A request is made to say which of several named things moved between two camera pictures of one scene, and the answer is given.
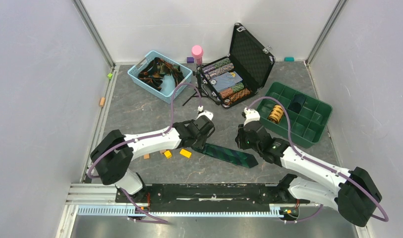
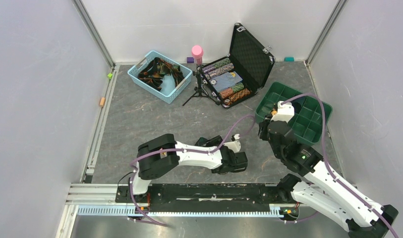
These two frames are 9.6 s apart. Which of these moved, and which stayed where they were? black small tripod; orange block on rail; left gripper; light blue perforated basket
Moved: left gripper
Stayed: black small tripod; light blue perforated basket; orange block on rail
